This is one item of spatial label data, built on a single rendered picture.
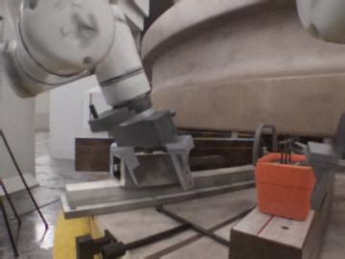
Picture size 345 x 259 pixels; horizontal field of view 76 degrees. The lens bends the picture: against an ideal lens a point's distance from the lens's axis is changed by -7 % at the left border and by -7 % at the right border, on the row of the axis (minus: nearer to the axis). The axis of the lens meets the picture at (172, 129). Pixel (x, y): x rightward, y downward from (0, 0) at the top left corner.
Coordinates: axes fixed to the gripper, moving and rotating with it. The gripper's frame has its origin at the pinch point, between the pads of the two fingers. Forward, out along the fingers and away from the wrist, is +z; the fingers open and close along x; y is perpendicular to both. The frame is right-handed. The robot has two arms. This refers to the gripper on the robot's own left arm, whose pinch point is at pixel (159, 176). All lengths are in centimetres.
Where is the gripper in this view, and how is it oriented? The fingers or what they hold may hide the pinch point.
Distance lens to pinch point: 50.6
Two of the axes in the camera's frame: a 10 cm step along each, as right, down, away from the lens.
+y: 5.5, -4.2, 7.3
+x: -7.8, 0.7, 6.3
